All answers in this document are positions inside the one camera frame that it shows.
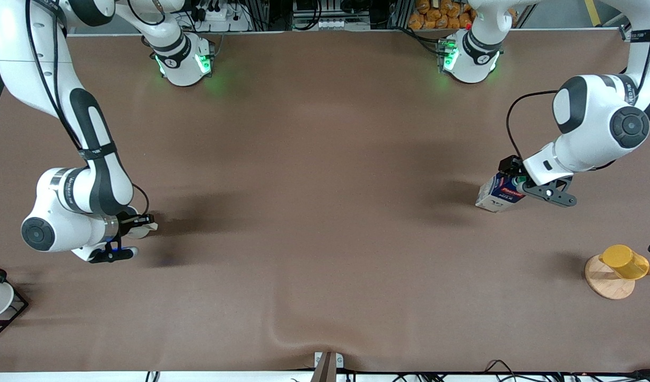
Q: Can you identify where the cream mug with grey inside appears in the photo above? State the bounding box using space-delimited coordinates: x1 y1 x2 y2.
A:
126 214 159 240

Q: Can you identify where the blue and white milk carton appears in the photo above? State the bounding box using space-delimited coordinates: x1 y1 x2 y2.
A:
475 171 528 214

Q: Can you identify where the yellow cup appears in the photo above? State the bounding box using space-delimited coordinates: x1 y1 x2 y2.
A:
599 244 650 281

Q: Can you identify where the wooden mug stand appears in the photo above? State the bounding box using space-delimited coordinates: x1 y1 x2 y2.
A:
585 254 650 301

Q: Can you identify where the brown table cover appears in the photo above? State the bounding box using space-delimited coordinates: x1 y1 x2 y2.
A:
0 29 650 373

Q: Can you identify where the orange snack pile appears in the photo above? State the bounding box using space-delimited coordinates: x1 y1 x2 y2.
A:
407 0 476 31

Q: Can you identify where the white power strip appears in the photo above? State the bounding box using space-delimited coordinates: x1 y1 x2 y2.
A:
194 0 252 33

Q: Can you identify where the white connector strip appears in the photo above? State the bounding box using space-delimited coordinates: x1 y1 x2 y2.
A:
315 18 371 31

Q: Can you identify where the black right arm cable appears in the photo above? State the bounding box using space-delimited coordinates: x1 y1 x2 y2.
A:
25 0 151 216

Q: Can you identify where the black wire rack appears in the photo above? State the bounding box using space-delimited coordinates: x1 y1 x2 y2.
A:
0 257 30 343

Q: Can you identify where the aluminium frame profile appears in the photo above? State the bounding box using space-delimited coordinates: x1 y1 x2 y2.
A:
595 0 646 44

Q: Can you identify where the black looped cable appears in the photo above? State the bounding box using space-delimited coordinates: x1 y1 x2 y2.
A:
483 359 519 378

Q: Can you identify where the long black cable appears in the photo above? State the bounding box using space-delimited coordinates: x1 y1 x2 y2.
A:
351 368 650 382

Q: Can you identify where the camera mount clamp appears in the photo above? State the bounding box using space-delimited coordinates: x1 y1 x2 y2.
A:
311 350 345 382

